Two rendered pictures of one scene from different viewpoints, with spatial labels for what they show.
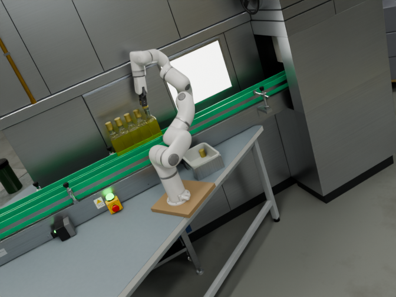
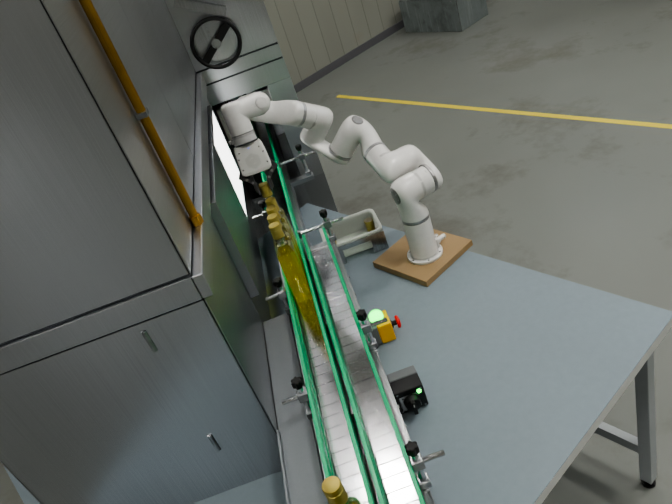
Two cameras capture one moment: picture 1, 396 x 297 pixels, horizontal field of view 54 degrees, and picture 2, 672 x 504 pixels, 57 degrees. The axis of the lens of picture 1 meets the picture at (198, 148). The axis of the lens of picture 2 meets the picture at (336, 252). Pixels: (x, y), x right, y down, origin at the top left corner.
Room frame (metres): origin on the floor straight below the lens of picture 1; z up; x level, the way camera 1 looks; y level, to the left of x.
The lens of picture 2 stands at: (1.55, 1.96, 2.02)
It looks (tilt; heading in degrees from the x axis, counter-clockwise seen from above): 32 degrees down; 285
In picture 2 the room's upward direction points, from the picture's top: 20 degrees counter-clockwise
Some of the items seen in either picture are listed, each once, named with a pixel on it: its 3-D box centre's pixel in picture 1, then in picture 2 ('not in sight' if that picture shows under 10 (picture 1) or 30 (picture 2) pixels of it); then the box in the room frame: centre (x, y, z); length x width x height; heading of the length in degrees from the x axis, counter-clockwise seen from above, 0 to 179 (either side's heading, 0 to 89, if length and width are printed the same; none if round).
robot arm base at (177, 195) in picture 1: (175, 186); (423, 233); (1.71, 0.17, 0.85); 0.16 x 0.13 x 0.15; 41
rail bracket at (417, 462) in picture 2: not in sight; (428, 462); (1.73, 1.15, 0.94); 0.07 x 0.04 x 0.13; 15
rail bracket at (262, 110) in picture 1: (263, 102); (300, 169); (2.21, -0.48, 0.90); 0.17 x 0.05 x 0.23; 15
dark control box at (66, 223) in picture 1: (65, 228); (407, 390); (1.80, 0.81, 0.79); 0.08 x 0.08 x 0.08; 15
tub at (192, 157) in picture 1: (201, 159); (352, 236); (1.98, 0.01, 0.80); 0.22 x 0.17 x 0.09; 15
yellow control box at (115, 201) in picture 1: (114, 204); (381, 328); (1.87, 0.54, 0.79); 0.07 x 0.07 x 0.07; 15
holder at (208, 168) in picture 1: (200, 159); (346, 241); (2.01, 0.01, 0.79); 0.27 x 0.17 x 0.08; 15
